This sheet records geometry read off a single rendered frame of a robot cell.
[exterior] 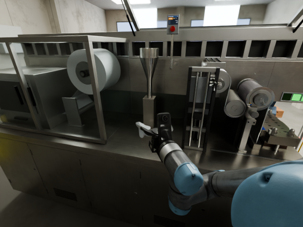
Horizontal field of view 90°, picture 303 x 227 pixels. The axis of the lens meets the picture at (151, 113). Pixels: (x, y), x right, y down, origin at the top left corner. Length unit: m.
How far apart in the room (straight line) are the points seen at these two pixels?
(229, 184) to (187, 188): 0.11
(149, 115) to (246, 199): 1.09
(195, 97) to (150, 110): 0.42
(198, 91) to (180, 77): 0.45
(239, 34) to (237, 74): 0.28
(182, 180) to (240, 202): 0.25
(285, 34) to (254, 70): 0.27
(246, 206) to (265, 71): 1.30
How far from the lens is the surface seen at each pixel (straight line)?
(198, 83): 0.94
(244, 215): 0.21
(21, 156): 1.83
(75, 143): 1.27
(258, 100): 1.11
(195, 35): 1.35
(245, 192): 0.20
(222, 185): 0.51
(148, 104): 1.20
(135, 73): 1.46
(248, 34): 1.39
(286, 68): 1.49
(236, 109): 1.12
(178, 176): 0.44
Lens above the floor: 1.55
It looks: 24 degrees down
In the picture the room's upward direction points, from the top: straight up
